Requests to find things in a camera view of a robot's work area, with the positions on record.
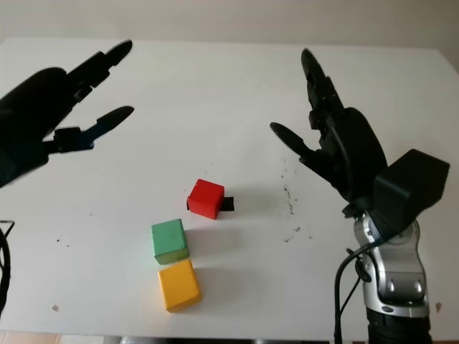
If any yellow wooden block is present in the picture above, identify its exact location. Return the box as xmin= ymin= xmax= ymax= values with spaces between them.
xmin=157 ymin=259 xmax=202 ymax=313

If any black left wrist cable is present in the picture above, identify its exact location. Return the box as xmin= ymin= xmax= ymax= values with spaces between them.
xmin=0 ymin=220 xmax=16 ymax=316

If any red wooden block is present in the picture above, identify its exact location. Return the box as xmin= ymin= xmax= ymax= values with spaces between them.
xmin=187 ymin=178 xmax=225 ymax=220

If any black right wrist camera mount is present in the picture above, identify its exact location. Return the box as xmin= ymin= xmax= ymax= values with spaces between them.
xmin=372 ymin=148 xmax=451 ymax=241

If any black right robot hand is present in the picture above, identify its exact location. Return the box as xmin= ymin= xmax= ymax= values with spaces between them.
xmin=270 ymin=48 xmax=389 ymax=218

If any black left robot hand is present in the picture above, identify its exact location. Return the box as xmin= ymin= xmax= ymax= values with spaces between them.
xmin=0 ymin=39 xmax=136 ymax=189

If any black tape strip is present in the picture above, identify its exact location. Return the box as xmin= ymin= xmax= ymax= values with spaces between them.
xmin=185 ymin=196 xmax=236 ymax=212

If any green wooden block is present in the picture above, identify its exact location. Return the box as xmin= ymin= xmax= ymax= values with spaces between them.
xmin=150 ymin=218 xmax=190 ymax=265

